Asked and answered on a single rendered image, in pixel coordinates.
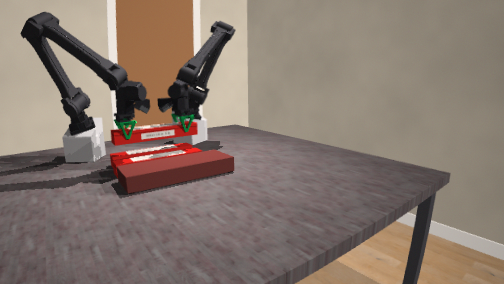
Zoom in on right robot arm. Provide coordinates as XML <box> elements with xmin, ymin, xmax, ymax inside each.
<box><xmin>21</xmin><ymin>12</ymin><xmax>150</xmax><ymax>136</ymax></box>

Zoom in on red box of welding electrodes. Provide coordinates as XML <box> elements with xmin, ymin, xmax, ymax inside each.
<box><xmin>111</xmin><ymin>122</ymin><xmax>198</xmax><ymax>146</ymax></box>
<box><xmin>113</xmin><ymin>148</ymin><xmax>202</xmax><ymax>178</ymax></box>
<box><xmin>110</xmin><ymin>143</ymin><xmax>192</xmax><ymax>167</ymax></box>

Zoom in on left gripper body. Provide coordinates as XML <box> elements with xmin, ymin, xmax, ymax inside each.
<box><xmin>172</xmin><ymin>96</ymin><xmax>194</xmax><ymax>117</ymax></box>

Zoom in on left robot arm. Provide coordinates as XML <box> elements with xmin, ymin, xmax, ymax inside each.
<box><xmin>158</xmin><ymin>21</ymin><xmax>235</xmax><ymax>120</ymax></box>

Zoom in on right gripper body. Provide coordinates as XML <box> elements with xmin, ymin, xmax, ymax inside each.
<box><xmin>114</xmin><ymin>100</ymin><xmax>135</xmax><ymax>123</ymax></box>

